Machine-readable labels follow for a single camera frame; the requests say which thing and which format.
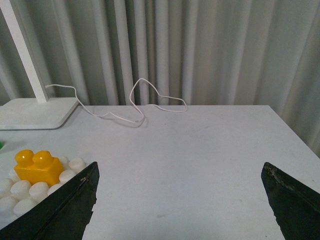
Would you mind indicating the yellow toy block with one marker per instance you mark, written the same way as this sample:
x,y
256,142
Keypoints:
x,y
38,167

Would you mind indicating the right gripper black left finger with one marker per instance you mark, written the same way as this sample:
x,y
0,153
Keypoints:
x,y
63,215

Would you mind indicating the white studded base plate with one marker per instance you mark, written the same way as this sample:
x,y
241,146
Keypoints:
x,y
18,197

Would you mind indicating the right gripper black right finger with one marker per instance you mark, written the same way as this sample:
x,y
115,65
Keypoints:
x,y
296,207

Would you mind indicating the white desk lamp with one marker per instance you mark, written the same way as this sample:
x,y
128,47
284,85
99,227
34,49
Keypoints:
x,y
41,112

